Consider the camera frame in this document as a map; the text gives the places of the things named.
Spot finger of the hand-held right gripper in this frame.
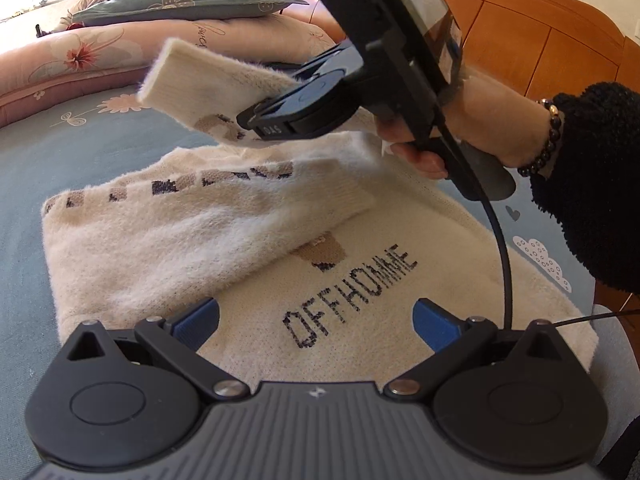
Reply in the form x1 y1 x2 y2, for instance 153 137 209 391
294 41 363 84

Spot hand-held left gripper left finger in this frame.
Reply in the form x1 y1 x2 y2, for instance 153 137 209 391
65 296 251 401

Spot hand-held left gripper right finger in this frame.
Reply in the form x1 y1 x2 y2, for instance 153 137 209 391
385 298 576 401

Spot cream knit sweater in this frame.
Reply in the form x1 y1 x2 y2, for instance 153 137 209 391
41 37 601 391

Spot person's right forearm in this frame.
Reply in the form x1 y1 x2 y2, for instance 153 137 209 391
530 81 640 295

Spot person's right hand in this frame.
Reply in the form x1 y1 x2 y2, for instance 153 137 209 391
375 76 557 182

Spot wooden headboard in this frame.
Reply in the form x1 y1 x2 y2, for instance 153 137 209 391
282 0 631 106

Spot person's grey pants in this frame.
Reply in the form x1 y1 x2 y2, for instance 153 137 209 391
590 304 640 480

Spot pink floral folded quilt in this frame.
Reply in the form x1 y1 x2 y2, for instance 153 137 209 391
0 12 346 128

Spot thick black cable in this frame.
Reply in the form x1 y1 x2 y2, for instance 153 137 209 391
430 105 512 332

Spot thin black cable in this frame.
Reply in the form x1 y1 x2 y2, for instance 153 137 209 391
550 311 640 328

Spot dark bead bracelet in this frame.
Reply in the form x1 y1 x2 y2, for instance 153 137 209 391
516 98 565 177

